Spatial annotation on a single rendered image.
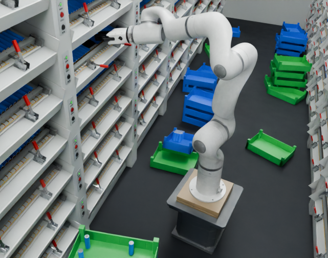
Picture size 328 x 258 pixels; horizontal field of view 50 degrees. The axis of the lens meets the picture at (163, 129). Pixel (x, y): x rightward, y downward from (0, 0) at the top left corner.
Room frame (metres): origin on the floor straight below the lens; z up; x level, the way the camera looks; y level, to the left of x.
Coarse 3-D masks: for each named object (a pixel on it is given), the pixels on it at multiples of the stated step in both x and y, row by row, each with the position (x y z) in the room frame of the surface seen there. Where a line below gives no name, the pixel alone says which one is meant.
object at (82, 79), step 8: (112, 24) 1.83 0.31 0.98; (120, 24) 1.82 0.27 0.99; (112, 48) 1.62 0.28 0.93; (120, 48) 1.65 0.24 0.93; (96, 56) 1.50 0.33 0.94; (104, 56) 1.52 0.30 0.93; (112, 56) 1.56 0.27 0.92; (104, 64) 1.48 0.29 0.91; (80, 72) 1.34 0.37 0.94; (88, 72) 1.36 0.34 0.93; (96, 72) 1.40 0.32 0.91; (80, 80) 1.28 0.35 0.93; (88, 80) 1.33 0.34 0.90; (80, 88) 1.27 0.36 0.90
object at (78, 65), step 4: (100, 44) 1.57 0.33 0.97; (104, 44) 1.59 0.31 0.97; (96, 48) 1.52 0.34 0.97; (100, 48) 1.54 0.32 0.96; (104, 48) 1.57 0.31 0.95; (92, 52) 1.48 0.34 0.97; (96, 52) 1.50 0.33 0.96; (84, 56) 1.42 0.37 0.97; (88, 56) 1.43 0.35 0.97; (92, 56) 1.47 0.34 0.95; (80, 60) 1.38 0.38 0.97; (84, 60) 1.39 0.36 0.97; (76, 64) 1.34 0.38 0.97; (80, 64) 1.36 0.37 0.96; (76, 68) 1.32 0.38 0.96
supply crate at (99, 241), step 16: (80, 224) 0.85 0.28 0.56; (80, 240) 0.83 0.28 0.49; (96, 240) 0.84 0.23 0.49; (112, 240) 0.83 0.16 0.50; (128, 240) 0.83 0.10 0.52; (144, 240) 0.82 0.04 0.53; (96, 256) 0.77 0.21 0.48; (112, 256) 0.78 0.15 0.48; (128, 256) 0.78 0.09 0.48; (144, 256) 0.79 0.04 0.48
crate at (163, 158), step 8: (160, 144) 2.00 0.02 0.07; (160, 152) 1.99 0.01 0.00; (168, 152) 2.00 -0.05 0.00; (176, 152) 1.98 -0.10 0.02; (192, 152) 1.95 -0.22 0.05; (152, 160) 1.83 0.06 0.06; (160, 160) 1.90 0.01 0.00; (168, 160) 1.90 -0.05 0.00; (176, 160) 1.91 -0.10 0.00; (184, 160) 1.92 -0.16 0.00; (192, 160) 1.92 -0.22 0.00; (160, 168) 1.81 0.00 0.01; (168, 168) 1.79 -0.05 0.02; (176, 168) 1.78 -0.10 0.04; (184, 168) 1.83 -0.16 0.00
